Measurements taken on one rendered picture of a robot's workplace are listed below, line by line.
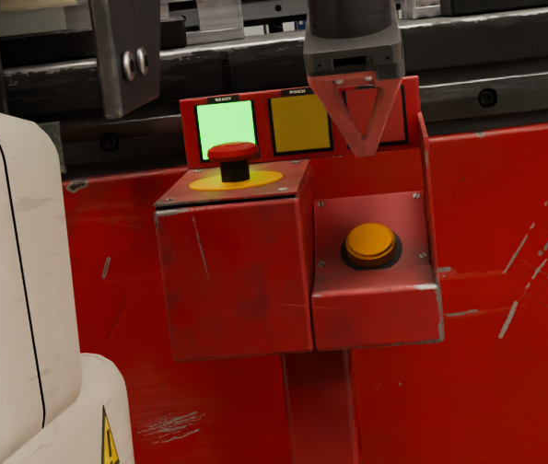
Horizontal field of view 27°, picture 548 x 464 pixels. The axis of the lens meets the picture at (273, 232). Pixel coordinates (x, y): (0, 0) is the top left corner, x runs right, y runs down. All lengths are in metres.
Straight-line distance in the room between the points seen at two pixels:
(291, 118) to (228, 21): 0.27
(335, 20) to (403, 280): 0.19
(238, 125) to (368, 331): 0.23
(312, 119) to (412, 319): 0.21
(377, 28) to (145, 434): 0.53
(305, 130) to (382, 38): 0.19
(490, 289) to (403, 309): 0.34
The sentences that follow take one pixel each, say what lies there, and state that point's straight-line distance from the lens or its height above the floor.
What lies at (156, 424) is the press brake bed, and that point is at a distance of 1.17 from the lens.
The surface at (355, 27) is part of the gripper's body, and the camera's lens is 0.79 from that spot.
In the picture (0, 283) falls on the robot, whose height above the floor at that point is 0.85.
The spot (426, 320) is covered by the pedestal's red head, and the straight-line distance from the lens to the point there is 0.83.
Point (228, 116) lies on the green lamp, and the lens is 0.97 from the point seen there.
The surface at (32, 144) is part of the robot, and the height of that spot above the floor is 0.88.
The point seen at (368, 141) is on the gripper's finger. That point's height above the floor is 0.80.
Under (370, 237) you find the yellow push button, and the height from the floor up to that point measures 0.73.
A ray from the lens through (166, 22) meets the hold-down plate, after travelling 1.15.
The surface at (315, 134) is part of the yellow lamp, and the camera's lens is 0.96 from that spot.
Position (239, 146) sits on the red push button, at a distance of 0.87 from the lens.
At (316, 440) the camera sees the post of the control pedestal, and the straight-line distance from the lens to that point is 0.92.
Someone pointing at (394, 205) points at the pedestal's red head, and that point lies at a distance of 0.93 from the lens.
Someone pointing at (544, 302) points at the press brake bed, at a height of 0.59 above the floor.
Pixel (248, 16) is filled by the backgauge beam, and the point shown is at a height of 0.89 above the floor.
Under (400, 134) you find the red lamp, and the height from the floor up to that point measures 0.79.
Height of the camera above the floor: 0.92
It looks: 12 degrees down
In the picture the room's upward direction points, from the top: 6 degrees counter-clockwise
